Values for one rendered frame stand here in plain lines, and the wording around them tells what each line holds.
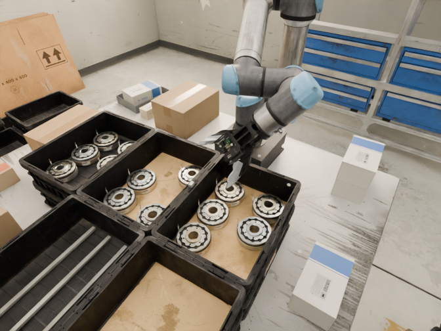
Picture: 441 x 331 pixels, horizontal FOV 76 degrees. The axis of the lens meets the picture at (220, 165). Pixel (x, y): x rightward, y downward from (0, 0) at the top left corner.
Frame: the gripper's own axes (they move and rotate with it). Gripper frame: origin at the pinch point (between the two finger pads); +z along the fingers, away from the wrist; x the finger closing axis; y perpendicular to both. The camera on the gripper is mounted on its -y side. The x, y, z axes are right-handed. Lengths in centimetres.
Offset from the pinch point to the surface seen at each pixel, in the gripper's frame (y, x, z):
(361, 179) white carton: -47, 31, -22
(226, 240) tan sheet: -0.7, 20.4, 11.4
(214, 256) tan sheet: 4.9, 22.0, 13.4
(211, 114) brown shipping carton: -68, -34, 26
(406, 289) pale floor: -103, 106, 4
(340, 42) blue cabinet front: -183, -45, -43
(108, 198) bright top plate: 9.0, -12.0, 36.0
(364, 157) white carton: -50, 25, -27
